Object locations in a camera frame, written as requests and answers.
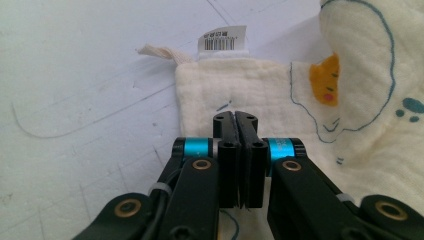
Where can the white grid mat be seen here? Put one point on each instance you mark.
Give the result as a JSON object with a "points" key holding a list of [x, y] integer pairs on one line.
{"points": [[83, 66]]}

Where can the cream printed cloth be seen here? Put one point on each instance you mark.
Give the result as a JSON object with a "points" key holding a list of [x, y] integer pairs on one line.
{"points": [[266, 90]]}

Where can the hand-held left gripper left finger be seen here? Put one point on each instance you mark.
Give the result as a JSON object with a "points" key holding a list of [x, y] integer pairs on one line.
{"points": [[228, 166]]}

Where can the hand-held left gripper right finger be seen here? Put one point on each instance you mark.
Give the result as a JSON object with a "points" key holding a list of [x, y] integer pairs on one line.
{"points": [[255, 166]]}

